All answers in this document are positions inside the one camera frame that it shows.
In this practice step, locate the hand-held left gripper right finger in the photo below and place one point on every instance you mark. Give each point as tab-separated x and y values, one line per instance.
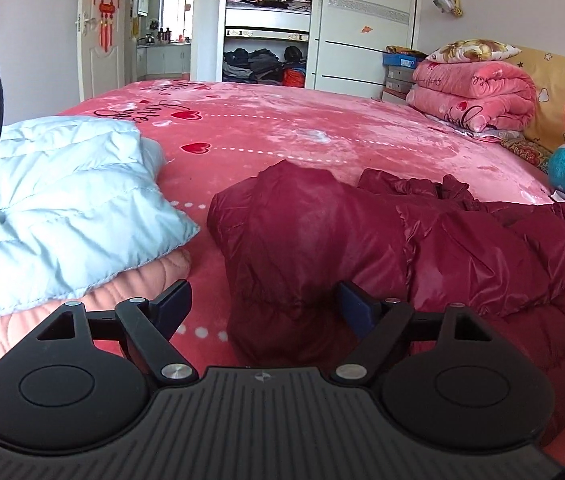
355	308

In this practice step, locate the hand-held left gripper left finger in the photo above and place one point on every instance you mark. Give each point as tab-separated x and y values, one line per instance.
175	306

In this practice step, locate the dark red puffer jacket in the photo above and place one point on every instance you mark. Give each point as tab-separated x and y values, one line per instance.
312	240

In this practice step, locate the pile of dark folded clothes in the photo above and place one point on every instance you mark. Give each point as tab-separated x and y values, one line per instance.
257	66

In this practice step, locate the red floral cloth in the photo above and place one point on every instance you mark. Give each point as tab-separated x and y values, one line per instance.
527	152

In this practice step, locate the light blue puffer jacket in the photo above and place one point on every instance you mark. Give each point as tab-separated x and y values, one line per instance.
62	210

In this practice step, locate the peach quilted garment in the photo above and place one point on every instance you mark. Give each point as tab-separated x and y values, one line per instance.
22	330

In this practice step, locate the folded floral sheet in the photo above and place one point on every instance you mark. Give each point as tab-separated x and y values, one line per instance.
492	132

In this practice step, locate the yellow padded headboard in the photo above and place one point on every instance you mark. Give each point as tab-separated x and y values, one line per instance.
557	80

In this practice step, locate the pink heart-printed bed blanket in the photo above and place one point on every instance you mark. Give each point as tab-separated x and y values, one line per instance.
282	125

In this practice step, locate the folded pink blanket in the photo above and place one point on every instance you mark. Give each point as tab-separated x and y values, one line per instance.
472	92

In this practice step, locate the red and white shoe box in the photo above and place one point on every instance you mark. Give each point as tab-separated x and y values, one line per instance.
393	96

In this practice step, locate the white kitchen cabinet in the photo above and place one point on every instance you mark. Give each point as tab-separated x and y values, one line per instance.
165	62

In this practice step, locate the floral pillow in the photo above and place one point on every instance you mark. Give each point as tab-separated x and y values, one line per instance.
472	50

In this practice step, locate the white door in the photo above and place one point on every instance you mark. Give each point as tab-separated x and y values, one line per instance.
90	70

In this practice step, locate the blue shoe box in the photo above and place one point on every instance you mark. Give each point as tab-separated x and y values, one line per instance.
401	60

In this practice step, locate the yellow patterned cloth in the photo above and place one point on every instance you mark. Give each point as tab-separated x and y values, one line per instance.
405	50

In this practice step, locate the dark bottles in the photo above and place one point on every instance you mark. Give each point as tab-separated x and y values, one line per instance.
164	36

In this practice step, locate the orange sticker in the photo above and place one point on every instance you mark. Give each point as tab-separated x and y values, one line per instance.
367	28

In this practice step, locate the kitchen window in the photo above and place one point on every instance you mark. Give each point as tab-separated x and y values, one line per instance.
177	12

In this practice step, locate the white wardrobe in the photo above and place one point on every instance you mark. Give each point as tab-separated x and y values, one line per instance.
362	5

